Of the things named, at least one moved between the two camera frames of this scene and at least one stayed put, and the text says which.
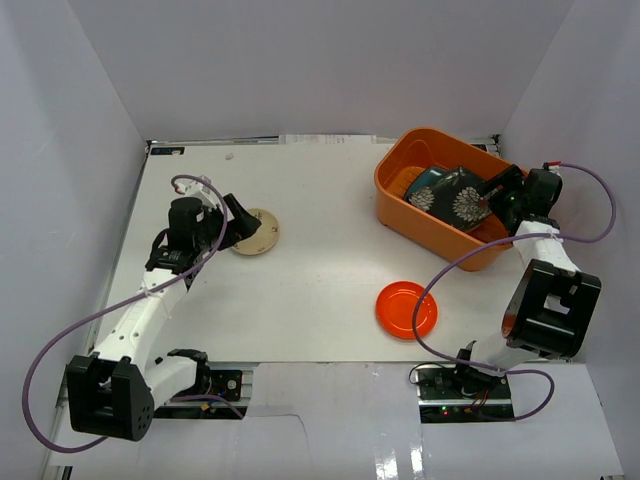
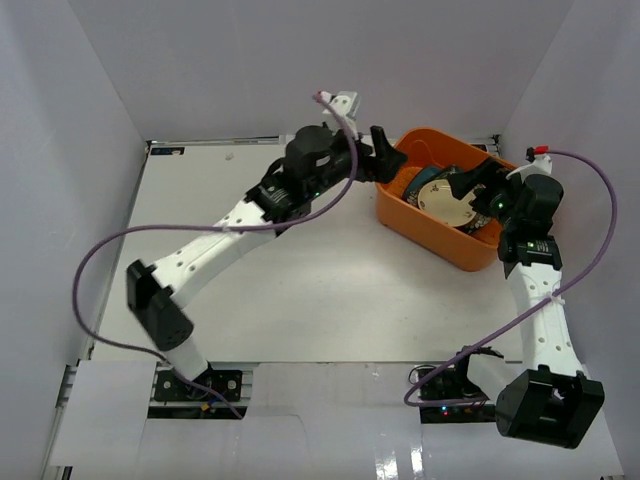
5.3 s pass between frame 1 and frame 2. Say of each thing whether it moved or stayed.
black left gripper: moved
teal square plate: stayed
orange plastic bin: stayed
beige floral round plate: moved
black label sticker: stayed
